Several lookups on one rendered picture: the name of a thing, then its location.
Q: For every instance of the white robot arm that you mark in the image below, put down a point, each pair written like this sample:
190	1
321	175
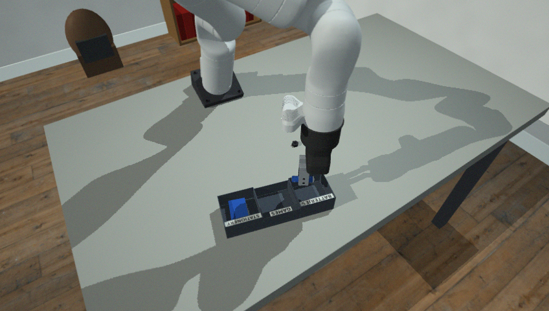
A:
333	29

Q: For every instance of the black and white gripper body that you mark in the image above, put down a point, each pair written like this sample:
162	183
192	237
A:
320	130

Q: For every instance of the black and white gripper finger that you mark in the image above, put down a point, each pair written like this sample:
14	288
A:
302	159
303	178

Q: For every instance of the black three-compartment bin rack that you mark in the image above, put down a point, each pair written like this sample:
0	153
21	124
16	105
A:
276	204

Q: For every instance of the blue aa battery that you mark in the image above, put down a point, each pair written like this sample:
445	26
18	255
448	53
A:
295	179

